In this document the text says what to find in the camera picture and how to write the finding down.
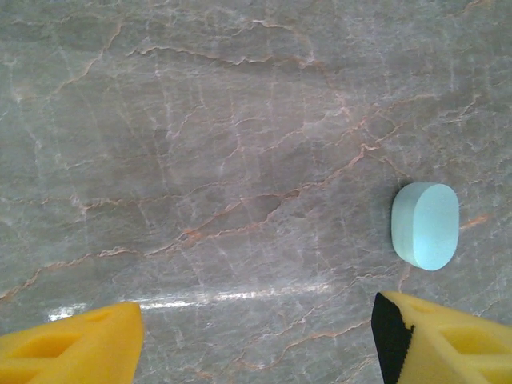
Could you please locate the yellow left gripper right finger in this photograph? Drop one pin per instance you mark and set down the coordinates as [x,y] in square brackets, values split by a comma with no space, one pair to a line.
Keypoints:
[448,344]

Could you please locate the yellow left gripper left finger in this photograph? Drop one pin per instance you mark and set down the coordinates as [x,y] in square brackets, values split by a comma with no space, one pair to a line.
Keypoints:
[80,348]

